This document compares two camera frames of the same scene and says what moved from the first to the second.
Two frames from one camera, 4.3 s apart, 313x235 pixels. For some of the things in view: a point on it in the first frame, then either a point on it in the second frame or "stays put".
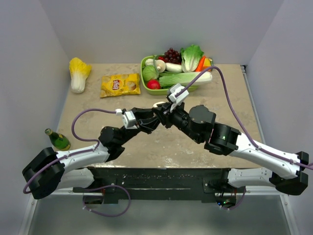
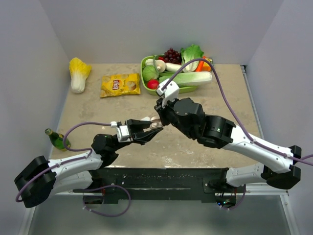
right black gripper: [163, 110] stays put
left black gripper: [145, 120] -> [136, 129]
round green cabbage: [150, 72] stays put
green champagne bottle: [60, 142] stays put
